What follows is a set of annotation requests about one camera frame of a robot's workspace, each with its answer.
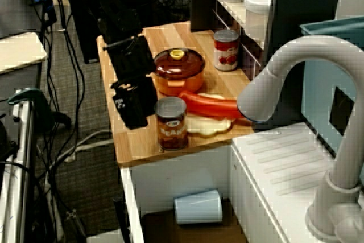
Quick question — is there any white power cable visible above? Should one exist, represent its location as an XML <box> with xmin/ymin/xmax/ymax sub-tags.
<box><xmin>51</xmin><ymin>130</ymin><xmax>113</xmax><ymax>170</ymax></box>

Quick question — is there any grey toy faucet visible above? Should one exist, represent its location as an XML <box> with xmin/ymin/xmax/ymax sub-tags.
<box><xmin>236</xmin><ymin>35</ymin><xmax>364</xmax><ymax>241</ymax></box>

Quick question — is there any dark grey shelf post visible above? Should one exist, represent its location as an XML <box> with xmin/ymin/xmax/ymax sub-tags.
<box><xmin>190</xmin><ymin>0</ymin><xmax>220</xmax><ymax>33</ymax></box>
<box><xmin>255</xmin><ymin>0</ymin><xmax>344</xmax><ymax>126</ymax></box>

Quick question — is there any beige side table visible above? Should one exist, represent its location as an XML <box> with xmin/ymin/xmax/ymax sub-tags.
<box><xmin>0</xmin><ymin>32</ymin><xmax>48</xmax><ymax>75</ymax></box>

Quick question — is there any brown lid yellow knob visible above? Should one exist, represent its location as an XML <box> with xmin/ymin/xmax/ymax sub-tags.
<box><xmin>153</xmin><ymin>48</ymin><xmax>206</xmax><ymax>80</ymax></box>

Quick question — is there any light blue plastic cup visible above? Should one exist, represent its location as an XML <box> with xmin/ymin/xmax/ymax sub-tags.
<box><xmin>173</xmin><ymin>188</ymin><xmax>223</xmax><ymax>225</ymax></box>

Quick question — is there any orange toy pot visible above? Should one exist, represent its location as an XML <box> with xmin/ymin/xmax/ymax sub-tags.
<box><xmin>155</xmin><ymin>68</ymin><xmax>205</xmax><ymax>98</ymax></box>

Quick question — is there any aluminium frame rail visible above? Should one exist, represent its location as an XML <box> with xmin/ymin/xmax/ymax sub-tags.
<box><xmin>0</xmin><ymin>92</ymin><xmax>38</xmax><ymax>243</ymax></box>

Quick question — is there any red white tomato can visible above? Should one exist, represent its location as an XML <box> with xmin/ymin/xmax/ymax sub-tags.
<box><xmin>213</xmin><ymin>29</ymin><xmax>239</xmax><ymax>72</ymax></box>

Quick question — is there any white tiled shelf ledge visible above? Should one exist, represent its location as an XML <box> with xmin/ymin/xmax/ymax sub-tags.
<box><xmin>196</xmin><ymin>0</ymin><xmax>265</xmax><ymax>53</ymax></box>

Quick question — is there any black cable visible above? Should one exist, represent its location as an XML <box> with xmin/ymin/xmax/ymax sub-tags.
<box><xmin>53</xmin><ymin>0</ymin><xmax>86</xmax><ymax>170</ymax></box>

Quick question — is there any white toy sink unit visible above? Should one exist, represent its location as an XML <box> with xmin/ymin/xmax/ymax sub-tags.
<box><xmin>121</xmin><ymin>123</ymin><xmax>364</xmax><ymax>243</ymax></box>

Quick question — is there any large white lidded jar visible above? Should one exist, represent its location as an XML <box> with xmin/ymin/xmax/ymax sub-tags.
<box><xmin>243</xmin><ymin>0</ymin><xmax>274</xmax><ymax>39</ymax></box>

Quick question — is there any black aluminium extrusion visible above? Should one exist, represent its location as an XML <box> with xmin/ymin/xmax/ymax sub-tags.
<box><xmin>65</xmin><ymin>210</ymin><xmax>86</xmax><ymax>243</ymax></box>

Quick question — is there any red toy sausage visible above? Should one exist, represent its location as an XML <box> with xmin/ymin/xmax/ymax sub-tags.
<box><xmin>178</xmin><ymin>90</ymin><xmax>253</xmax><ymax>126</ymax></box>

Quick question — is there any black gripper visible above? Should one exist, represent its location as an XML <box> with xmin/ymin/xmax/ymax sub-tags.
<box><xmin>104</xmin><ymin>35</ymin><xmax>158</xmax><ymax>130</ymax></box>

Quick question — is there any cream flower-shaped plate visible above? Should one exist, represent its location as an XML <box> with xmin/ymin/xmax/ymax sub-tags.
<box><xmin>186</xmin><ymin>93</ymin><xmax>233</xmax><ymax>137</ymax></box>

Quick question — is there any brown beans can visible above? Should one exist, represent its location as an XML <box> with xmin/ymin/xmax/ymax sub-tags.
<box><xmin>154</xmin><ymin>97</ymin><xmax>189</xmax><ymax>152</ymax></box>

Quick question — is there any teal plastic bin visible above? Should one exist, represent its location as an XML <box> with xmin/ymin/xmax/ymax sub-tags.
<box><xmin>300</xmin><ymin>17</ymin><xmax>364</xmax><ymax>158</ymax></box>

